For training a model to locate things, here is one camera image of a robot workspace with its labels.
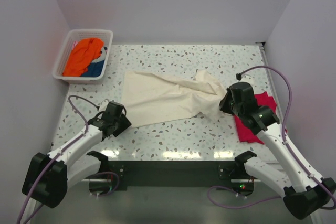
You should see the cream t shirt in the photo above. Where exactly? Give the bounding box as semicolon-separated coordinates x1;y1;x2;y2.
121;70;226;127

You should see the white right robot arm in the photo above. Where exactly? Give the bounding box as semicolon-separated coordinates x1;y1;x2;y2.
219;82;335;220

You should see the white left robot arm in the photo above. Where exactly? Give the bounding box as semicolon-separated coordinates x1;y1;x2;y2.
22;102;131;208

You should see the red folded t shirt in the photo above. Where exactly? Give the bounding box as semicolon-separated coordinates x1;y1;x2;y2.
234;91;277;145

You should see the blue t shirt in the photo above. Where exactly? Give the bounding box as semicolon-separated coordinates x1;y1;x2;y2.
80;60;105;78

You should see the orange t shirt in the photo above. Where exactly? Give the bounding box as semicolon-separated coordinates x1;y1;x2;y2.
62;38;104;77

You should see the white plastic basket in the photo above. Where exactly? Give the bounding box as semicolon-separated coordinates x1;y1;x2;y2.
52;29;113;84

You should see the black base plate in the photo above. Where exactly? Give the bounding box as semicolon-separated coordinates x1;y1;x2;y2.
78;159;264;196

